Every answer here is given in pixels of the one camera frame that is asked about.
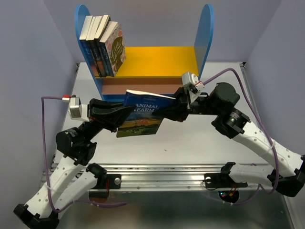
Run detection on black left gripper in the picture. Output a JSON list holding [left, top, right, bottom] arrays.
[[81, 96, 137, 142]]

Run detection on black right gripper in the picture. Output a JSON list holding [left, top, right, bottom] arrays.
[[152, 86, 222, 122]]

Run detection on blue green landscape book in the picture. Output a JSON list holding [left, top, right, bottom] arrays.
[[116, 90, 176, 138]]

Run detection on A Tale of Two Cities book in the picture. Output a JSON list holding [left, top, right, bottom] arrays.
[[94, 16, 108, 77]]

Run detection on Little Women floral book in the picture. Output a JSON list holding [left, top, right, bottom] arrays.
[[106, 21, 126, 77]]

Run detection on Three Days to See book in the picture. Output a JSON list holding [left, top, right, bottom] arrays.
[[86, 15, 102, 78]]

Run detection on Nineteen Eighty-Four dark book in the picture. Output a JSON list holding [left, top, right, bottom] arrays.
[[99, 14, 114, 76]]

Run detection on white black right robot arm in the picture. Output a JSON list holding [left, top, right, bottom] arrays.
[[153, 83, 305, 197]]

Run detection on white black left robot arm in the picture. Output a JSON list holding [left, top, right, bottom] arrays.
[[13, 95, 135, 229]]

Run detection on blue wooden bookshelf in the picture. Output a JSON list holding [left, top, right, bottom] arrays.
[[74, 4, 214, 101]]

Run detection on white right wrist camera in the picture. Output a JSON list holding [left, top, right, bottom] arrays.
[[182, 72, 204, 94]]

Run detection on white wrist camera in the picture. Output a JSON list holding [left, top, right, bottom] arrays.
[[182, 72, 204, 94], [62, 95, 89, 122]]

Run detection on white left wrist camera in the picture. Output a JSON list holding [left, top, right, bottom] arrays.
[[62, 95, 89, 122]]

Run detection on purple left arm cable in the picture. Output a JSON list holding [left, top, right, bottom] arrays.
[[41, 95, 128, 213]]

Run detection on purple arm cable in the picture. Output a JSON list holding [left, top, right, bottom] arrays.
[[202, 68, 278, 207], [41, 95, 128, 213]]

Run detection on aluminium mounting rail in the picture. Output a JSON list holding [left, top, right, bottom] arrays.
[[39, 163, 291, 192]]

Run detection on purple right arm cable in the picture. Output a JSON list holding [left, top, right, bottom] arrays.
[[202, 68, 278, 207]]

